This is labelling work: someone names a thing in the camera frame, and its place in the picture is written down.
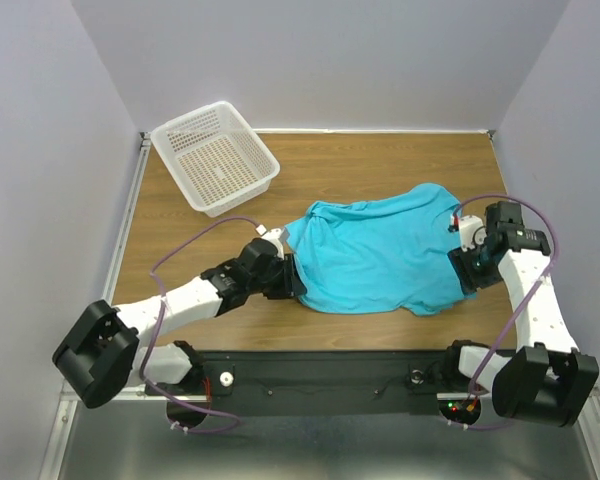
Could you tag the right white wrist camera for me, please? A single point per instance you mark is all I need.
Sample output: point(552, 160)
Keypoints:
point(471, 230)

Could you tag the white plastic perforated basket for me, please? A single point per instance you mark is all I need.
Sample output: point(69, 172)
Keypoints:
point(216, 159)

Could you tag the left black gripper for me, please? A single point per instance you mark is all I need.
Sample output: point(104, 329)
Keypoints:
point(291, 278)

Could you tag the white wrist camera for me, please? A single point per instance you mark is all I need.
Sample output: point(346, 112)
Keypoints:
point(471, 230)
point(276, 237)

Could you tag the turquoise t shirt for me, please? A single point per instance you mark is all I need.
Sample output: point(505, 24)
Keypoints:
point(378, 256)

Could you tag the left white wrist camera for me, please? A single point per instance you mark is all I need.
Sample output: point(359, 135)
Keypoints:
point(276, 237)

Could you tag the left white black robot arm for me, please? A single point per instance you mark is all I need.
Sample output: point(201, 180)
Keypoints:
point(111, 348)

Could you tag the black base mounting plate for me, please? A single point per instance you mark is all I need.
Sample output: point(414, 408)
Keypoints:
point(327, 383)

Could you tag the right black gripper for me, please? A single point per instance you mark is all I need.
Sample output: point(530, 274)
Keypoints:
point(461, 270)

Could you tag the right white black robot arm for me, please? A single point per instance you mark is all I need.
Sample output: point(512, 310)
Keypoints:
point(534, 371)

